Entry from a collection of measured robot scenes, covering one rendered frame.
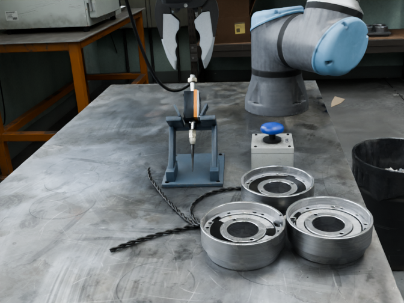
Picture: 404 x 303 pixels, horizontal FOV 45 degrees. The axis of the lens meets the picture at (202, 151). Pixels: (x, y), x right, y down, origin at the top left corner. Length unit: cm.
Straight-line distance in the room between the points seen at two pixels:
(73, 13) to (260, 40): 185
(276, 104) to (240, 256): 59
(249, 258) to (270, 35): 61
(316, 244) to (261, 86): 59
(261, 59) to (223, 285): 65
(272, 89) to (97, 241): 59
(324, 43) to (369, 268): 50
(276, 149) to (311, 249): 26
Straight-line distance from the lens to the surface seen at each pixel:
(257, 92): 113
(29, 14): 293
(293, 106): 111
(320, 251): 59
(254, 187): 72
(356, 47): 103
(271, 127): 82
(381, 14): 472
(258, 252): 57
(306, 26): 102
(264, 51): 110
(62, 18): 286
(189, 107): 80
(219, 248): 58
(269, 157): 82
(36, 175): 91
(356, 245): 60
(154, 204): 75
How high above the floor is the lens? 115
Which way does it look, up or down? 22 degrees down
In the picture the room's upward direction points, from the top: 3 degrees counter-clockwise
